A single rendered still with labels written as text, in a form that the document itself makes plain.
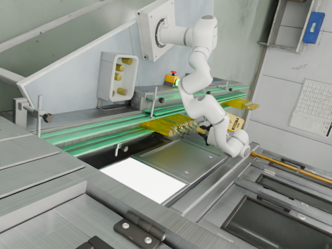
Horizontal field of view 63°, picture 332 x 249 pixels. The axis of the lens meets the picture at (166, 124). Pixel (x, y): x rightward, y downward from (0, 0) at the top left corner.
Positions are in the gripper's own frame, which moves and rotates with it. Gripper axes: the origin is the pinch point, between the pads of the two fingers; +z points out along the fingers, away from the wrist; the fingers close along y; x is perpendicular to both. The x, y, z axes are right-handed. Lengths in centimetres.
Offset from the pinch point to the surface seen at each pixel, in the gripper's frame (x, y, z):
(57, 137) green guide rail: 80, 4, 4
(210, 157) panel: -0.7, -12.6, -9.0
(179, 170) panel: 27.8, -12.6, -12.1
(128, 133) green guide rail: 39.1, -3.6, 15.9
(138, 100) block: 30.1, 11.2, 23.5
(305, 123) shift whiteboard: -562, -83, 121
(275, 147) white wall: -551, -165, 164
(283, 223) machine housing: 11, -17, -58
